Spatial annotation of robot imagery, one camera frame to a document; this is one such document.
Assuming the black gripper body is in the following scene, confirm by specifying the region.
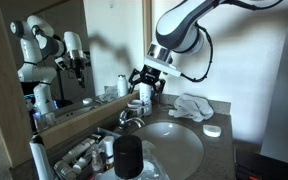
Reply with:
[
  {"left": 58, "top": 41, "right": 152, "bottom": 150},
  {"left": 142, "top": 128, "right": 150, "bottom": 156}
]
[{"left": 139, "top": 64, "right": 164, "bottom": 86}]

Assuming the long white cosmetic tube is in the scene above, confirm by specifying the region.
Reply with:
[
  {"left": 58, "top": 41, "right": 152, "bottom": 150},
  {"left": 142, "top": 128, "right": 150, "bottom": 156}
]
[{"left": 62, "top": 137, "right": 97, "bottom": 164}]

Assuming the black box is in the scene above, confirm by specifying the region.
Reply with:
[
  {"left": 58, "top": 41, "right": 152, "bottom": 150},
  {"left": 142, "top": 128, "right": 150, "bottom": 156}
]
[{"left": 234, "top": 148, "right": 288, "bottom": 180}]

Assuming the white terry towel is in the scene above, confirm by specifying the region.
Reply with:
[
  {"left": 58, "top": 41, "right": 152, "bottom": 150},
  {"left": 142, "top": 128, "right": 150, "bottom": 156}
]
[{"left": 168, "top": 93, "right": 215, "bottom": 123}]

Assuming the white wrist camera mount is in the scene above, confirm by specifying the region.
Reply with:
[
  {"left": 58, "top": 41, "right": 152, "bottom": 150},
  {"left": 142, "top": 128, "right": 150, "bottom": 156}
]
[{"left": 143, "top": 54, "right": 182, "bottom": 78}]

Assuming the white oval sink basin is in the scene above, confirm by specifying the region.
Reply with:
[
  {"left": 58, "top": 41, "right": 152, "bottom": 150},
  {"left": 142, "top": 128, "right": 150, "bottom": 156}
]
[{"left": 130, "top": 121, "right": 205, "bottom": 180}]

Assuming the short white cosmetic tube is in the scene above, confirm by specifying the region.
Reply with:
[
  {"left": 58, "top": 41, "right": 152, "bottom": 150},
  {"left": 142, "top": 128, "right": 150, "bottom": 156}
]
[{"left": 72, "top": 154, "right": 95, "bottom": 175}]

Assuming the clear plastic wrap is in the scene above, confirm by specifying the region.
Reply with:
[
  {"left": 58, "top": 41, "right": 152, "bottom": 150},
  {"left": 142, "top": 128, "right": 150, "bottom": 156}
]
[{"left": 140, "top": 139, "right": 170, "bottom": 180}]

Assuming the white toothpaste tube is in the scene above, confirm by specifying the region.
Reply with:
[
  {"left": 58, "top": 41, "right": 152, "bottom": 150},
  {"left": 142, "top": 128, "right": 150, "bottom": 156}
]
[{"left": 127, "top": 99, "right": 147, "bottom": 118}]

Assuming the wooden mirror frame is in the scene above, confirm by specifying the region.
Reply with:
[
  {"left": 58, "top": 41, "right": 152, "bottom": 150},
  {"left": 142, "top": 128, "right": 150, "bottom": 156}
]
[{"left": 0, "top": 0, "right": 153, "bottom": 168}]

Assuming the white plastic bottle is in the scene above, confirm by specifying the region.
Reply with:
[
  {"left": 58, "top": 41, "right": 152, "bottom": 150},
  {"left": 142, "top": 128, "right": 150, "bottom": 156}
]
[{"left": 138, "top": 82, "right": 153, "bottom": 116}]

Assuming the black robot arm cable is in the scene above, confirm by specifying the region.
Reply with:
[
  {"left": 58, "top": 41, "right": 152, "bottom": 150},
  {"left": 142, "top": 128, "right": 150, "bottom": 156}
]
[{"left": 179, "top": 22, "right": 215, "bottom": 84}]

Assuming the wall mirror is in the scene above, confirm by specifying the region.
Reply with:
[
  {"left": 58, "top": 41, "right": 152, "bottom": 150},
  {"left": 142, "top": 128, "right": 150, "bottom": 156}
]
[{"left": 0, "top": 0, "right": 144, "bottom": 134}]

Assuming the chrome faucet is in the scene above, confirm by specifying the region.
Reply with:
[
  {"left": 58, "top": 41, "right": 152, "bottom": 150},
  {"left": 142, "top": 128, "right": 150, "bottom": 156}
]
[{"left": 118, "top": 108, "right": 147, "bottom": 131}]

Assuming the white door panel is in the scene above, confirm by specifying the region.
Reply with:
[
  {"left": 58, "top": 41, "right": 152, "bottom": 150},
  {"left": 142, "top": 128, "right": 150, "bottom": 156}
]
[{"left": 260, "top": 0, "right": 288, "bottom": 168}]

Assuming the silver round jar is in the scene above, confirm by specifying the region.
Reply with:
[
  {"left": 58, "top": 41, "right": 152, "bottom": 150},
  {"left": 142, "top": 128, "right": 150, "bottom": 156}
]
[{"left": 53, "top": 160, "right": 77, "bottom": 180}]

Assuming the small bottle with white cap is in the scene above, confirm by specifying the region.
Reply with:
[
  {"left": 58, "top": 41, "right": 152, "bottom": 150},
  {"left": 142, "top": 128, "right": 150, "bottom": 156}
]
[{"left": 103, "top": 135, "right": 116, "bottom": 168}]

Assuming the white soap dish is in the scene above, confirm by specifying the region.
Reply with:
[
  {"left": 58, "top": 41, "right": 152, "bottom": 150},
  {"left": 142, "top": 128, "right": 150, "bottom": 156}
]
[{"left": 202, "top": 124, "right": 222, "bottom": 138}]

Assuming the dark toiletry tray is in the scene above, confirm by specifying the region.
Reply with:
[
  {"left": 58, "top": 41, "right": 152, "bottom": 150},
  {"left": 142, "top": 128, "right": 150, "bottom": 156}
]
[{"left": 52, "top": 126, "right": 122, "bottom": 180}]

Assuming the small clear glass bottle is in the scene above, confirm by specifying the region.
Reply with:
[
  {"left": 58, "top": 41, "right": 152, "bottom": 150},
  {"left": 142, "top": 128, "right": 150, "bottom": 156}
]
[{"left": 90, "top": 144, "right": 104, "bottom": 176}]

